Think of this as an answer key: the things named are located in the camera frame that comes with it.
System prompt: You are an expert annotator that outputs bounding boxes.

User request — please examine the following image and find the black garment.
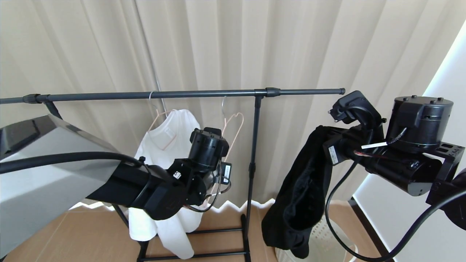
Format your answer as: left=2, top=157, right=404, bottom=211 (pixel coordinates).
left=261, top=126, right=335, bottom=259

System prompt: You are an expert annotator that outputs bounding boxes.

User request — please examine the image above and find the white laundry basket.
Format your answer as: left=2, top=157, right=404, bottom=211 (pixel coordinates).
left=275, top=215, right=359, bottom=262

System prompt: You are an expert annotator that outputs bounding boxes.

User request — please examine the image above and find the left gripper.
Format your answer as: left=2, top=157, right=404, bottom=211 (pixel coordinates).
left=204, top=162, right=232, bottom=199

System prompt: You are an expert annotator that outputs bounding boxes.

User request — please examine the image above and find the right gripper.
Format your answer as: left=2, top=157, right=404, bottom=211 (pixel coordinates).
left=324, top=127, right=443, bottom=197

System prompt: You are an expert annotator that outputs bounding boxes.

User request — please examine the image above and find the pink clothes hanger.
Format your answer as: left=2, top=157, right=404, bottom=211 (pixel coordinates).
left=209, top=96, right=244, bottom=204
left=147, top=91, right=179, bottom=150

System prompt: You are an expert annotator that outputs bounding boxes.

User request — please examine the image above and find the white printed shirt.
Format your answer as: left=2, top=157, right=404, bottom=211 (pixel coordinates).
left=128, top=109, right=215, bottom=259

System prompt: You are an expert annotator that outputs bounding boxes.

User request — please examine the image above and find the black clothes rack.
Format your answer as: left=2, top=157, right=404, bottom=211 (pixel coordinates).
left=0, top=87, right=345, bottom=262

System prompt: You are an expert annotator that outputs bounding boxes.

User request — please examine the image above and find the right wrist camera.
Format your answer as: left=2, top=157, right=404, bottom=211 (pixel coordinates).
left=328, top=91, right=386, bottom=135

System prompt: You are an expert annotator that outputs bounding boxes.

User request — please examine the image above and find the beige curtain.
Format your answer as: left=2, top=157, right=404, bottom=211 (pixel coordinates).
left=0, top=0, right=466, bottom=211

